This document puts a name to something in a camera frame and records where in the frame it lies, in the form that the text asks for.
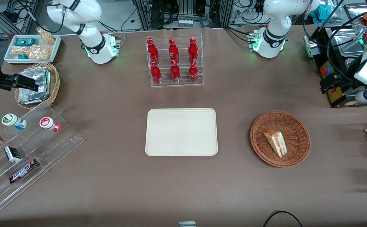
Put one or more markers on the clear acrylic bottle rack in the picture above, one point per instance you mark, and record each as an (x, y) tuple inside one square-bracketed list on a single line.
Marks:
[(199, 82)]

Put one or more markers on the clear acrylic stepped display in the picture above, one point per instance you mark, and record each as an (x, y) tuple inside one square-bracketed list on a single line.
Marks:
[(57, 148)]

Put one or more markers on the black food warmer cabinet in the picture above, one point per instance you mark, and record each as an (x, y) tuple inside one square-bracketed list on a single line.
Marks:
[(341, 97)]

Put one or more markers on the light tan wicker basket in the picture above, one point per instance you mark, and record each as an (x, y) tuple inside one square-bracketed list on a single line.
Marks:
[(54, 85)]

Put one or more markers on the green lid yogurt cup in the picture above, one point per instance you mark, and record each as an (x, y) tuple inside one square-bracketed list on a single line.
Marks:
[(11, 120)]

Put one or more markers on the teal snack box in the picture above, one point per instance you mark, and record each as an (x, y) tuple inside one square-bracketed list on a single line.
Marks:
[(25, 42)]

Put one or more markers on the white rectangular snack tray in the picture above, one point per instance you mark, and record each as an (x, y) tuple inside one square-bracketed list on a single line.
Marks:
[(56, 47)]

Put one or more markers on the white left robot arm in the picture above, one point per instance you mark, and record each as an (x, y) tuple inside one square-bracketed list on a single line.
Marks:
[(271, 39)]

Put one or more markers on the grey small device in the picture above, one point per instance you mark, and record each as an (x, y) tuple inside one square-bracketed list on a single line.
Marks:
[(187, 224)]

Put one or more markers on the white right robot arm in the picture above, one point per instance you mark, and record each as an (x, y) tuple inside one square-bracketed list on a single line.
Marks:
[(95, 45)]

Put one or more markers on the Snickers chocolate bar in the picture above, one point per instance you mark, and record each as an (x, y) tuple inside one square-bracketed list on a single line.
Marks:
[(24, 171)]

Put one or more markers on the triangular sandwich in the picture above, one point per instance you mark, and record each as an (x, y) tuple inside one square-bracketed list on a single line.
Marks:
[(276, 142)]

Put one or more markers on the clear bag of crackers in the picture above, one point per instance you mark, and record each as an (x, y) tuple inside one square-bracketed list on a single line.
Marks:
[(46, 36), (20, 50), (40, 52)]

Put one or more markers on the brown round wicker basket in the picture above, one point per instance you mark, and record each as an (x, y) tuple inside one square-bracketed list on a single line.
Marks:
[(296, 138)]

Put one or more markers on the small teal snack pack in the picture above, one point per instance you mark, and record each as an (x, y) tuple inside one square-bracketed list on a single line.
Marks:
[(23, 57)]

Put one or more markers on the small black white box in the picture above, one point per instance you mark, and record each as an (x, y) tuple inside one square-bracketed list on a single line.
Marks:
[(12, 154)]

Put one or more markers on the foil wrapped food pack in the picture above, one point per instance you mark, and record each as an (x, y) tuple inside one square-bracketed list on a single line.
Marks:
[(35, 80)]

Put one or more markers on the steel warmer pan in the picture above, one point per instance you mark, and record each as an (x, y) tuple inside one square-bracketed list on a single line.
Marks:
[(347, 44)]

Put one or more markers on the red lid yogurt cup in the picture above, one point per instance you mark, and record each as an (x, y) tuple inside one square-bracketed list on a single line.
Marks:
[(48, 123)]

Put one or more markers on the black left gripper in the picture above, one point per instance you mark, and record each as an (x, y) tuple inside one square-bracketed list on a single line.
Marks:
[(344, 78)]

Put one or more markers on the red cola bottle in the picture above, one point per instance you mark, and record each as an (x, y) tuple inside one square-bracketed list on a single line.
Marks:
[(173, 51), (152, 51), (193, 73), (155, 74), (193, 50), (175, 72)]

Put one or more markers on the cream plastic serving tray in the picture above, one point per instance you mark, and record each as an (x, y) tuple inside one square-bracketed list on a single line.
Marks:
[(181, 132)]

